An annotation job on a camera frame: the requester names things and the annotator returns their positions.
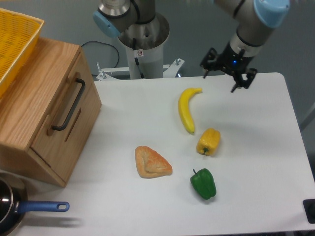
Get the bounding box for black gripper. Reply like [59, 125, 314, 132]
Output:
[200, 42, 258, 93]

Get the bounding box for blue handled frying pan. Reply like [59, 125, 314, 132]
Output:
[0, 173, 70, 236]

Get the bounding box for green bell pepper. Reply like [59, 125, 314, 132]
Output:
[190, 168, 217, 200]

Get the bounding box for wooden drawer cabinet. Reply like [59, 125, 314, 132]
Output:
[0, 36, 102, 188]

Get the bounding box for yellow bell pepper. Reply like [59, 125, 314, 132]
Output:
[196, 128, 221, 156]

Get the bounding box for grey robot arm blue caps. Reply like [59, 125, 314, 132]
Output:
[93, 0, 290, 89]

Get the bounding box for yellow plastic basket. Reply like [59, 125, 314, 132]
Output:
[0, 8, 45, 96]

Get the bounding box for black cable on floor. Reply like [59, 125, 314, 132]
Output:
[80, 40, 120, 68]

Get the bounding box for triangular bread pastry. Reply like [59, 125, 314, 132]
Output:
[135, 146, 173, 178]

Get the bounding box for yellow banana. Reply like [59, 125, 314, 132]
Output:
[178, 88, 202, 135]

